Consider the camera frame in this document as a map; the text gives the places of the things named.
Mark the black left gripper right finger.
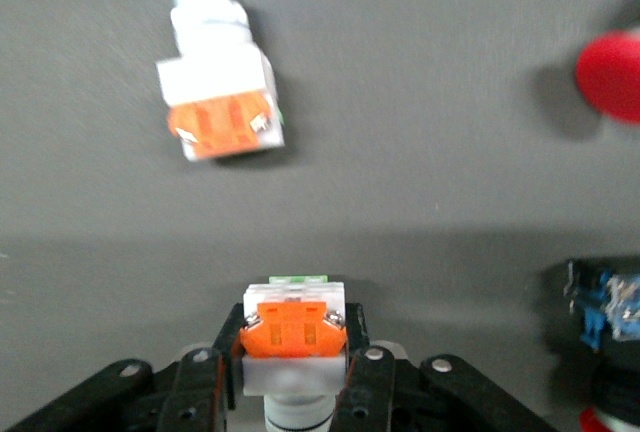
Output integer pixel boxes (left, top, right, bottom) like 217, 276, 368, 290
329, 301, 556, 432

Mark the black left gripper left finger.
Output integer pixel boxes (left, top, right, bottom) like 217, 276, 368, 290
0, 301, 246, 432

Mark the red cap black push button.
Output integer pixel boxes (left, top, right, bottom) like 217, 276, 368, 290
547, 256, 640, 432
574, 30, 640, 126

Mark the white push button orange back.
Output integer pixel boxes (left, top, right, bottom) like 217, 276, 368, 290
155, 0, 287, 163
239, 274, 349, 432

